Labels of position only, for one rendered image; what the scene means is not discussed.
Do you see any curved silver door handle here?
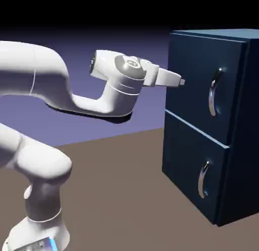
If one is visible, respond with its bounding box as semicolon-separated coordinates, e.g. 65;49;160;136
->
208;67;224;117
197;161;210;199

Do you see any dark blue cabinet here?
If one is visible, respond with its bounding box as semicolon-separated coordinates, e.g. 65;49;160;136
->
161;28;259;227

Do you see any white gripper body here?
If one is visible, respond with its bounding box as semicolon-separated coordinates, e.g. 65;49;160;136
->
155;67;182;87

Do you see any dark blue cabinet door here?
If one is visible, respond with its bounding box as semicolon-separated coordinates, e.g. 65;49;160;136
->
165;33;247;146
161;110;230;225

